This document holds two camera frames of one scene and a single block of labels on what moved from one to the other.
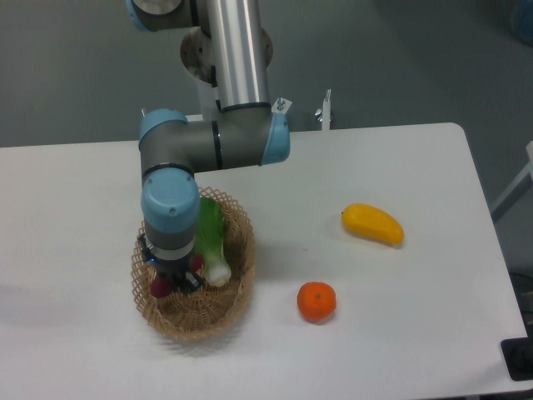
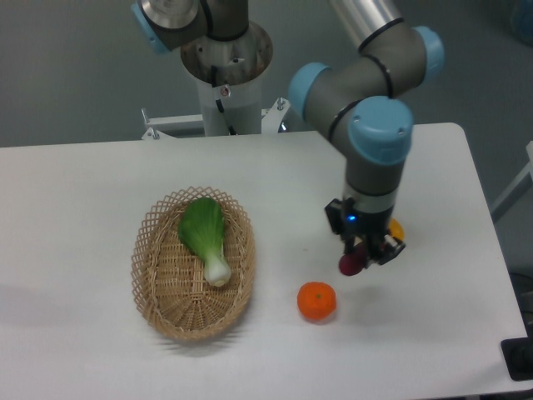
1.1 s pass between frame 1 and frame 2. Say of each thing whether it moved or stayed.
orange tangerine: stayed
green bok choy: stayed
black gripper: moved
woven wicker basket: stayed
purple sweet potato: moved
